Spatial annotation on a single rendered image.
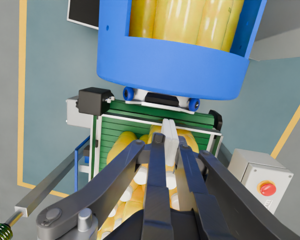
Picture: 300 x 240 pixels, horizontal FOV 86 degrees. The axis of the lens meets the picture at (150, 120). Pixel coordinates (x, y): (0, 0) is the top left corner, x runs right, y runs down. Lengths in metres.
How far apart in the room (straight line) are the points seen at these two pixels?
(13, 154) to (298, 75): 2.85
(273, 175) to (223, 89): 0.31
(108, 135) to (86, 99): 0.19
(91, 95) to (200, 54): 0.35
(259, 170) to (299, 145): 1.59
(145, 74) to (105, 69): 0.07
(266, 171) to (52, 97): 1.69
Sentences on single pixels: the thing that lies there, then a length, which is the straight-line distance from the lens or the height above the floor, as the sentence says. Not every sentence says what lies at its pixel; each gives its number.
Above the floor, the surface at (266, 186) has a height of 1.11.
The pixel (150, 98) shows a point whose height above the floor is 1.05.
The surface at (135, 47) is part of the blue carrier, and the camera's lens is 0.23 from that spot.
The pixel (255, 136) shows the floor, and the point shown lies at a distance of 1.80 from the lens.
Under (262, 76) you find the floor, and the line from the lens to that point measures 1.68.
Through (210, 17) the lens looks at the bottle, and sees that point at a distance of 0.32.
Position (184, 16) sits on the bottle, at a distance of 0.26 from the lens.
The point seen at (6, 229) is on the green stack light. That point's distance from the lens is 0.61.
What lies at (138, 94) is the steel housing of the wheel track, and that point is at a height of 0.93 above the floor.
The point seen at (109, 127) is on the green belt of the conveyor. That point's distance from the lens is 0.61.
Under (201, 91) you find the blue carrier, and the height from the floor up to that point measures 1.23.
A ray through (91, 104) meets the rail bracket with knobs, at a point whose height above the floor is 1.00.
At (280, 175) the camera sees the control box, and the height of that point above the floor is 1.10.
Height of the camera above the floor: 1.45
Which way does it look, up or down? 72 degrees down
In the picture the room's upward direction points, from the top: 167 degrees counter-clockwise
